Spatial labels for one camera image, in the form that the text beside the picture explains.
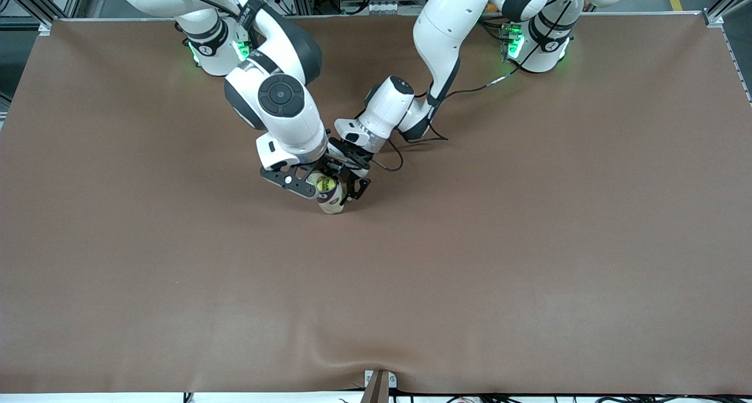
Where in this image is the blue white tennis ball can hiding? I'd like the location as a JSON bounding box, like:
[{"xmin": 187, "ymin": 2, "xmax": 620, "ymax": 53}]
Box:
[{"xmin": 316, "ymin": 174, "xmax": 347, "ymax": 214}]

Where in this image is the brown table cover mat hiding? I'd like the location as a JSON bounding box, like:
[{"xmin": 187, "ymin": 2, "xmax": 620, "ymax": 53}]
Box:
[{"xmin": 0, "ymin": 12, "xmax": 752, "ymax": 395}]

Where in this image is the white terminal block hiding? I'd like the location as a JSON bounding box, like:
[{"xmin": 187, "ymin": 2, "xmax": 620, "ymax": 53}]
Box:
[{"xmin": 340, "ymin": 1, "xmax": 407, "ymax": 15}]

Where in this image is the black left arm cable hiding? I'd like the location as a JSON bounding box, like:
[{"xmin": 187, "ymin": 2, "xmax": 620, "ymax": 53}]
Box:
[{"xmin": 364, "ymin": 0, "xmax": 588, "ymax": 173}]

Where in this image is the silver camera mount bracket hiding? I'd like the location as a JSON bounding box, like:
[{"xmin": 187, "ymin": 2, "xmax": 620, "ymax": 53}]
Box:
[{"xmin": 362, "ymin": 369, "xmax": 398, "ymax": 403}]

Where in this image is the aluminium frame profile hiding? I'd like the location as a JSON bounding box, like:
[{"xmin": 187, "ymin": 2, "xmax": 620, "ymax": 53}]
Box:
[
  {"xmin": 0, "ymin": 0, "xmax": 89, "ymax": 36},
  {"xmin": 702, "ymin": 0, "xmax": 752, "ymax": 104}
]

